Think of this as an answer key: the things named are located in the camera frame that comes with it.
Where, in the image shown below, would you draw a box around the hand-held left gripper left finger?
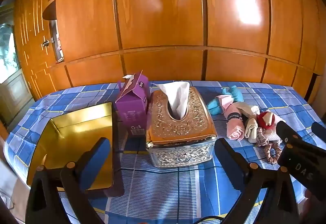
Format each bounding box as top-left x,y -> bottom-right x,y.
25,137 -> 112,224

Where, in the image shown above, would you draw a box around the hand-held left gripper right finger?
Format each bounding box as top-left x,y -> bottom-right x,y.
214,137 -> 300,224

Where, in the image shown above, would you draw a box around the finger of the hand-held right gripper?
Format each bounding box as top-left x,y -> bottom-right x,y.
311,121 -> 326,148
276,120 -> 306,148

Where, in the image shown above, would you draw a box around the white knitted sock teal stripe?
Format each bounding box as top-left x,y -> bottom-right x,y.
265,112 -> 287,143

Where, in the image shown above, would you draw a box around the brown patterned scrunchie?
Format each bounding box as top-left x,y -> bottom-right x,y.
256,127 -> 283,164

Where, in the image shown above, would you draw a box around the pink towel roll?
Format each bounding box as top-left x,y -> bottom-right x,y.
224,104 -> 246,141

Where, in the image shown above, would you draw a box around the gold metal tray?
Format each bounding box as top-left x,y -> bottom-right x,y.
27,102 -> 125,198

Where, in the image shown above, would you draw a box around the cream sock bundle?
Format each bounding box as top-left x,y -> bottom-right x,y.
233,102 -> 260,143

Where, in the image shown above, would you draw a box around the teal and pink sock bundle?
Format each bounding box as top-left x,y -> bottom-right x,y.
206,86 -> 243,115

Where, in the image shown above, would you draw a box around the purple carton box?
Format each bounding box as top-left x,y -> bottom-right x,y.
115,70 -> 151,139

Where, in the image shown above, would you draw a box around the ornate gold tissue box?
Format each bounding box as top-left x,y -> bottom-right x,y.
146,86 -> 217,169

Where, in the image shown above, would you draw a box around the blue plaid bed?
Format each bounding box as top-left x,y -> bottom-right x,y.
4,81 -> 326,224

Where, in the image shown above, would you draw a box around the white tissue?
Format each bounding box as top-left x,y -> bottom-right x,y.
155,81 -> 191,120

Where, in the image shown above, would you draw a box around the pink printed packets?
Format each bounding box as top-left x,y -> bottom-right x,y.
56,35 -> 64,63

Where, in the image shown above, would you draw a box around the glass panel door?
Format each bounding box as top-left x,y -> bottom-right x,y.
0,0 -> 33,125

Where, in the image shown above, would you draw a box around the wooden wardrobe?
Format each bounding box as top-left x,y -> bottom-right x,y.
13,0 -> 326,102

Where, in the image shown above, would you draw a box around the dark rounded corner shelf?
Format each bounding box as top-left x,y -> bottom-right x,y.
42,0 -> 57,21

